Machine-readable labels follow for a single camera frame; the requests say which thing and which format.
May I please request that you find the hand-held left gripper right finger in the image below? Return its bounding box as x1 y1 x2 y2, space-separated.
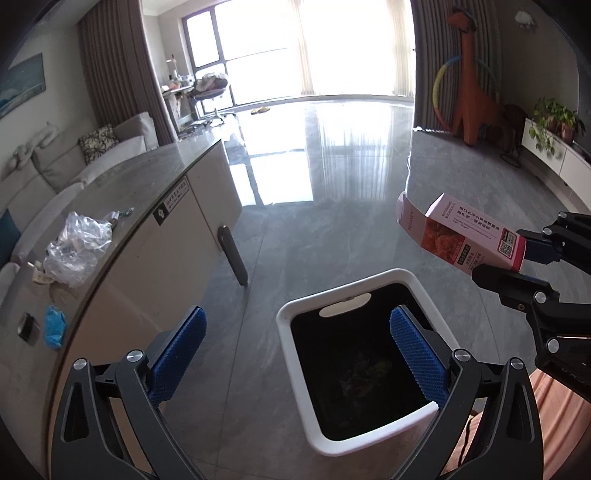
390 306 546 480

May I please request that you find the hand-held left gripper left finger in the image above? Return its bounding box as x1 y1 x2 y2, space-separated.
51 306 207 480

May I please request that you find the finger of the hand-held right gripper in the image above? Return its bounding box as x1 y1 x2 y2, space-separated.
515 211 591 267
472 264 591 358

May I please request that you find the pink cardboard box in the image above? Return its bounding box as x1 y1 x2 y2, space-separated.
396 193 527 273

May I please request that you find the white trash bin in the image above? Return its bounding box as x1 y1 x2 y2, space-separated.
276 268 462 455

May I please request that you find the person's orange clothing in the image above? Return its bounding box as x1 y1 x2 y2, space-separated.
443 369 591 480

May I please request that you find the white low cabinet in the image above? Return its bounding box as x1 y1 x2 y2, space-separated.
521 117 591 204

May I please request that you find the crumpled blue cloth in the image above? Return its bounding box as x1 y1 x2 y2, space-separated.
42 305 70 348

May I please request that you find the potted green plant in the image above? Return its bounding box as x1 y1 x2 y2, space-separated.
529 97 586 153

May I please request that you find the dark side table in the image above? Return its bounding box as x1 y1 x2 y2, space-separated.
499 104 529 168

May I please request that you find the clear crumpled plastic bag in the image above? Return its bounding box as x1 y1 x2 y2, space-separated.
44 211 114 288

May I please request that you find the small black box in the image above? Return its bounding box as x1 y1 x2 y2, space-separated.
17 312 40 344

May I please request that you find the small white scrap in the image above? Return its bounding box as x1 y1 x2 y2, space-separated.
28 261 54 284

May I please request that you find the white table sticker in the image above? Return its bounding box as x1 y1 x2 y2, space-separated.
164 175 191 208

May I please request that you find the orange giraffe figure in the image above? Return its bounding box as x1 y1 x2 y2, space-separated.
445 10 509 148

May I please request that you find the multicoloured hula hoop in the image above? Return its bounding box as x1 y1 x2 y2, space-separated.
433 54 497 134

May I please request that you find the teal cushion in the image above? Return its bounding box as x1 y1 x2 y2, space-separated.
0 209 23 268

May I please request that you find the light grey sofa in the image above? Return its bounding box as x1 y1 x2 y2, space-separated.
0 112 160 315

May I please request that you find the black and white patterned cushion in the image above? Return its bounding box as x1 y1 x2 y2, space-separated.
78 124 121 164

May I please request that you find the white plush toy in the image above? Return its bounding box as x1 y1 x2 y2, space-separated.
11 122 65 171

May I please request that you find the white desk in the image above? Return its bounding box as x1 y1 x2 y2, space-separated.
159 74 195 139

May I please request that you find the grey swivel chair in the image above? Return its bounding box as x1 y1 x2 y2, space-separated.
189 71 232 125

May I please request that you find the pile of clothes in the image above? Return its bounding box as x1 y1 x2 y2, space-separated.
194 73 229 93

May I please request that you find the white sheer curtain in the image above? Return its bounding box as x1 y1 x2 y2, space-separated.
295 0 416 97

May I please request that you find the large window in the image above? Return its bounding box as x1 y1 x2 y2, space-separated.
182 0 416 107

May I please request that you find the dark table handle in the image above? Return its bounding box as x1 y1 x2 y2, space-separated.
217 224 250 287

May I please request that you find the blue wall painting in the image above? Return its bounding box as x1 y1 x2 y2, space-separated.
0 52 47 118

